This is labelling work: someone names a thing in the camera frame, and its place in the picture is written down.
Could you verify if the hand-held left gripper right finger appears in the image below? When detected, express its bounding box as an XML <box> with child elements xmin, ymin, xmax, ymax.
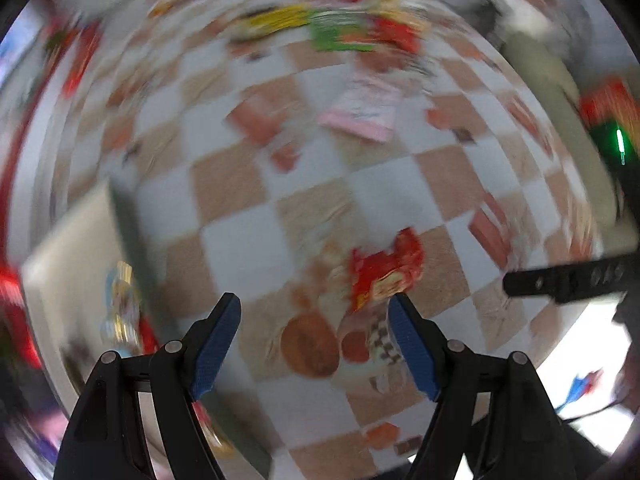
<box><xmin>387</xmin><ymin>294</ymin><xmax>566</xmax><ymax>480</ymax></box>

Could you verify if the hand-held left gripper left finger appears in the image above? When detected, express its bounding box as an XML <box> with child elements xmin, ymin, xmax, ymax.
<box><xmin>52</xmin><ymin>292</ymin><xmax>242</xmax><ymax>480</ymax></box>

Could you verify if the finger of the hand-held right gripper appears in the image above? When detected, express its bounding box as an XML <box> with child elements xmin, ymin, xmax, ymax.
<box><xmin>502</xmin><ymin>254</ymin><xmax>640</xmax><ymax>304</ymax></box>

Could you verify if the small red snack packet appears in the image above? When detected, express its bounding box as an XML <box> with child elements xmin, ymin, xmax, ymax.
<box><xmin>347</xmin><ymin>227</ymin><xmax>426</xmax><ymax>315</ymax></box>

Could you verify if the pink snack packet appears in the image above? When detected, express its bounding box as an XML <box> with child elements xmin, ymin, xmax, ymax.
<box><xmin>317</xmin><ymin>77</ymin><xmax>401</xmax><ymax>143</ymax></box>

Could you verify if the red box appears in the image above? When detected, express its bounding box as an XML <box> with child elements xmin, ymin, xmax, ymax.
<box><xmin>580</xmin><ymin>77</ymin><xmax>640</xmax><ymax>133</ymax></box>

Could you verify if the colourful snack packet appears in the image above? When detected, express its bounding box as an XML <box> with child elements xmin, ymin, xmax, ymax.
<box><xmin>102</xmin><ymin>260</ymin><xmax>148</xmax><ymax>356</ymax></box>

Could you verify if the cream box with green rim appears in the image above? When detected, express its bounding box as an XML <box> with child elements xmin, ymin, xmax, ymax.
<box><xmin>22</xmin><ymin>180</ymin><xmax>273</xmax><ymax>480</ymax></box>

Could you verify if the printed pillow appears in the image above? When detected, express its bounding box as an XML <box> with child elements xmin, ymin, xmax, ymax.
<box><xmin>480</xmin><ymin>0</ymin><xmax>546</xmax><ymax>33</ymax></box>

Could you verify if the green snack packet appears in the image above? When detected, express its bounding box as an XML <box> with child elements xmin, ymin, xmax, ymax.
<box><xmin>307</xmin><ymin>10</ymin><xmax>376</xmax><ymax>53</ymax></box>

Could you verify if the yellow snack packet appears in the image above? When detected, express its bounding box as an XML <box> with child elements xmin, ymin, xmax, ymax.
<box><xmin>230</xmin><ymin>4</ymin><xmax>313</xmax><ymax>41</ymax></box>

